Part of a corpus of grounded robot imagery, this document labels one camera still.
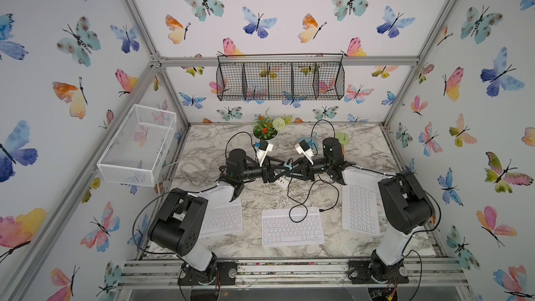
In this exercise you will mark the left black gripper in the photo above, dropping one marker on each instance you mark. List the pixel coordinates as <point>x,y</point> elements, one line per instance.
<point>267,175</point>

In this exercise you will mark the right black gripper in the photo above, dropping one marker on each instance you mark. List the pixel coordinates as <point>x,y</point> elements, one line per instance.
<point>306,168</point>

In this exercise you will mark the white wireless keyboard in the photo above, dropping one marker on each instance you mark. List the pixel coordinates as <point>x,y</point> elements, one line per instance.
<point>292,227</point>
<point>223,220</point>
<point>359,210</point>

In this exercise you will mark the white power strip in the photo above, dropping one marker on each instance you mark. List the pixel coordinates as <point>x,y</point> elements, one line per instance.
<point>282,183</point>

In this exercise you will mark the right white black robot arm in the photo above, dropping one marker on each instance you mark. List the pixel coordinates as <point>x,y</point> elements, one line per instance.
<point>406,204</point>

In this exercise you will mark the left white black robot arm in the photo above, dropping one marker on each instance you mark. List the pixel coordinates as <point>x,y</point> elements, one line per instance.
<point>177,225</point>

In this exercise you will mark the white potted flower plant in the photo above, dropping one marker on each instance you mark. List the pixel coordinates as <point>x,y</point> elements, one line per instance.
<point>266,128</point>

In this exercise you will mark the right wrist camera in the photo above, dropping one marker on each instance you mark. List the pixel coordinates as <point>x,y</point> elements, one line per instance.
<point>303,148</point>

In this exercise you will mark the black wire wall basket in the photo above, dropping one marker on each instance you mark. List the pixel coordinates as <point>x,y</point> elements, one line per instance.
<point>270,77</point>

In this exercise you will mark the white mesh wall basket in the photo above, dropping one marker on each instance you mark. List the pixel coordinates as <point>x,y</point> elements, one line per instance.
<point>136,153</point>

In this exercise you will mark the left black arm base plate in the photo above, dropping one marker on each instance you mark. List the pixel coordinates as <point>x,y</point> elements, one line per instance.
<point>222,272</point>

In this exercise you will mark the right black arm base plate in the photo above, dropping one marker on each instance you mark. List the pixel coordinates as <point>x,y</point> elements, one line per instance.
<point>376,272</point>

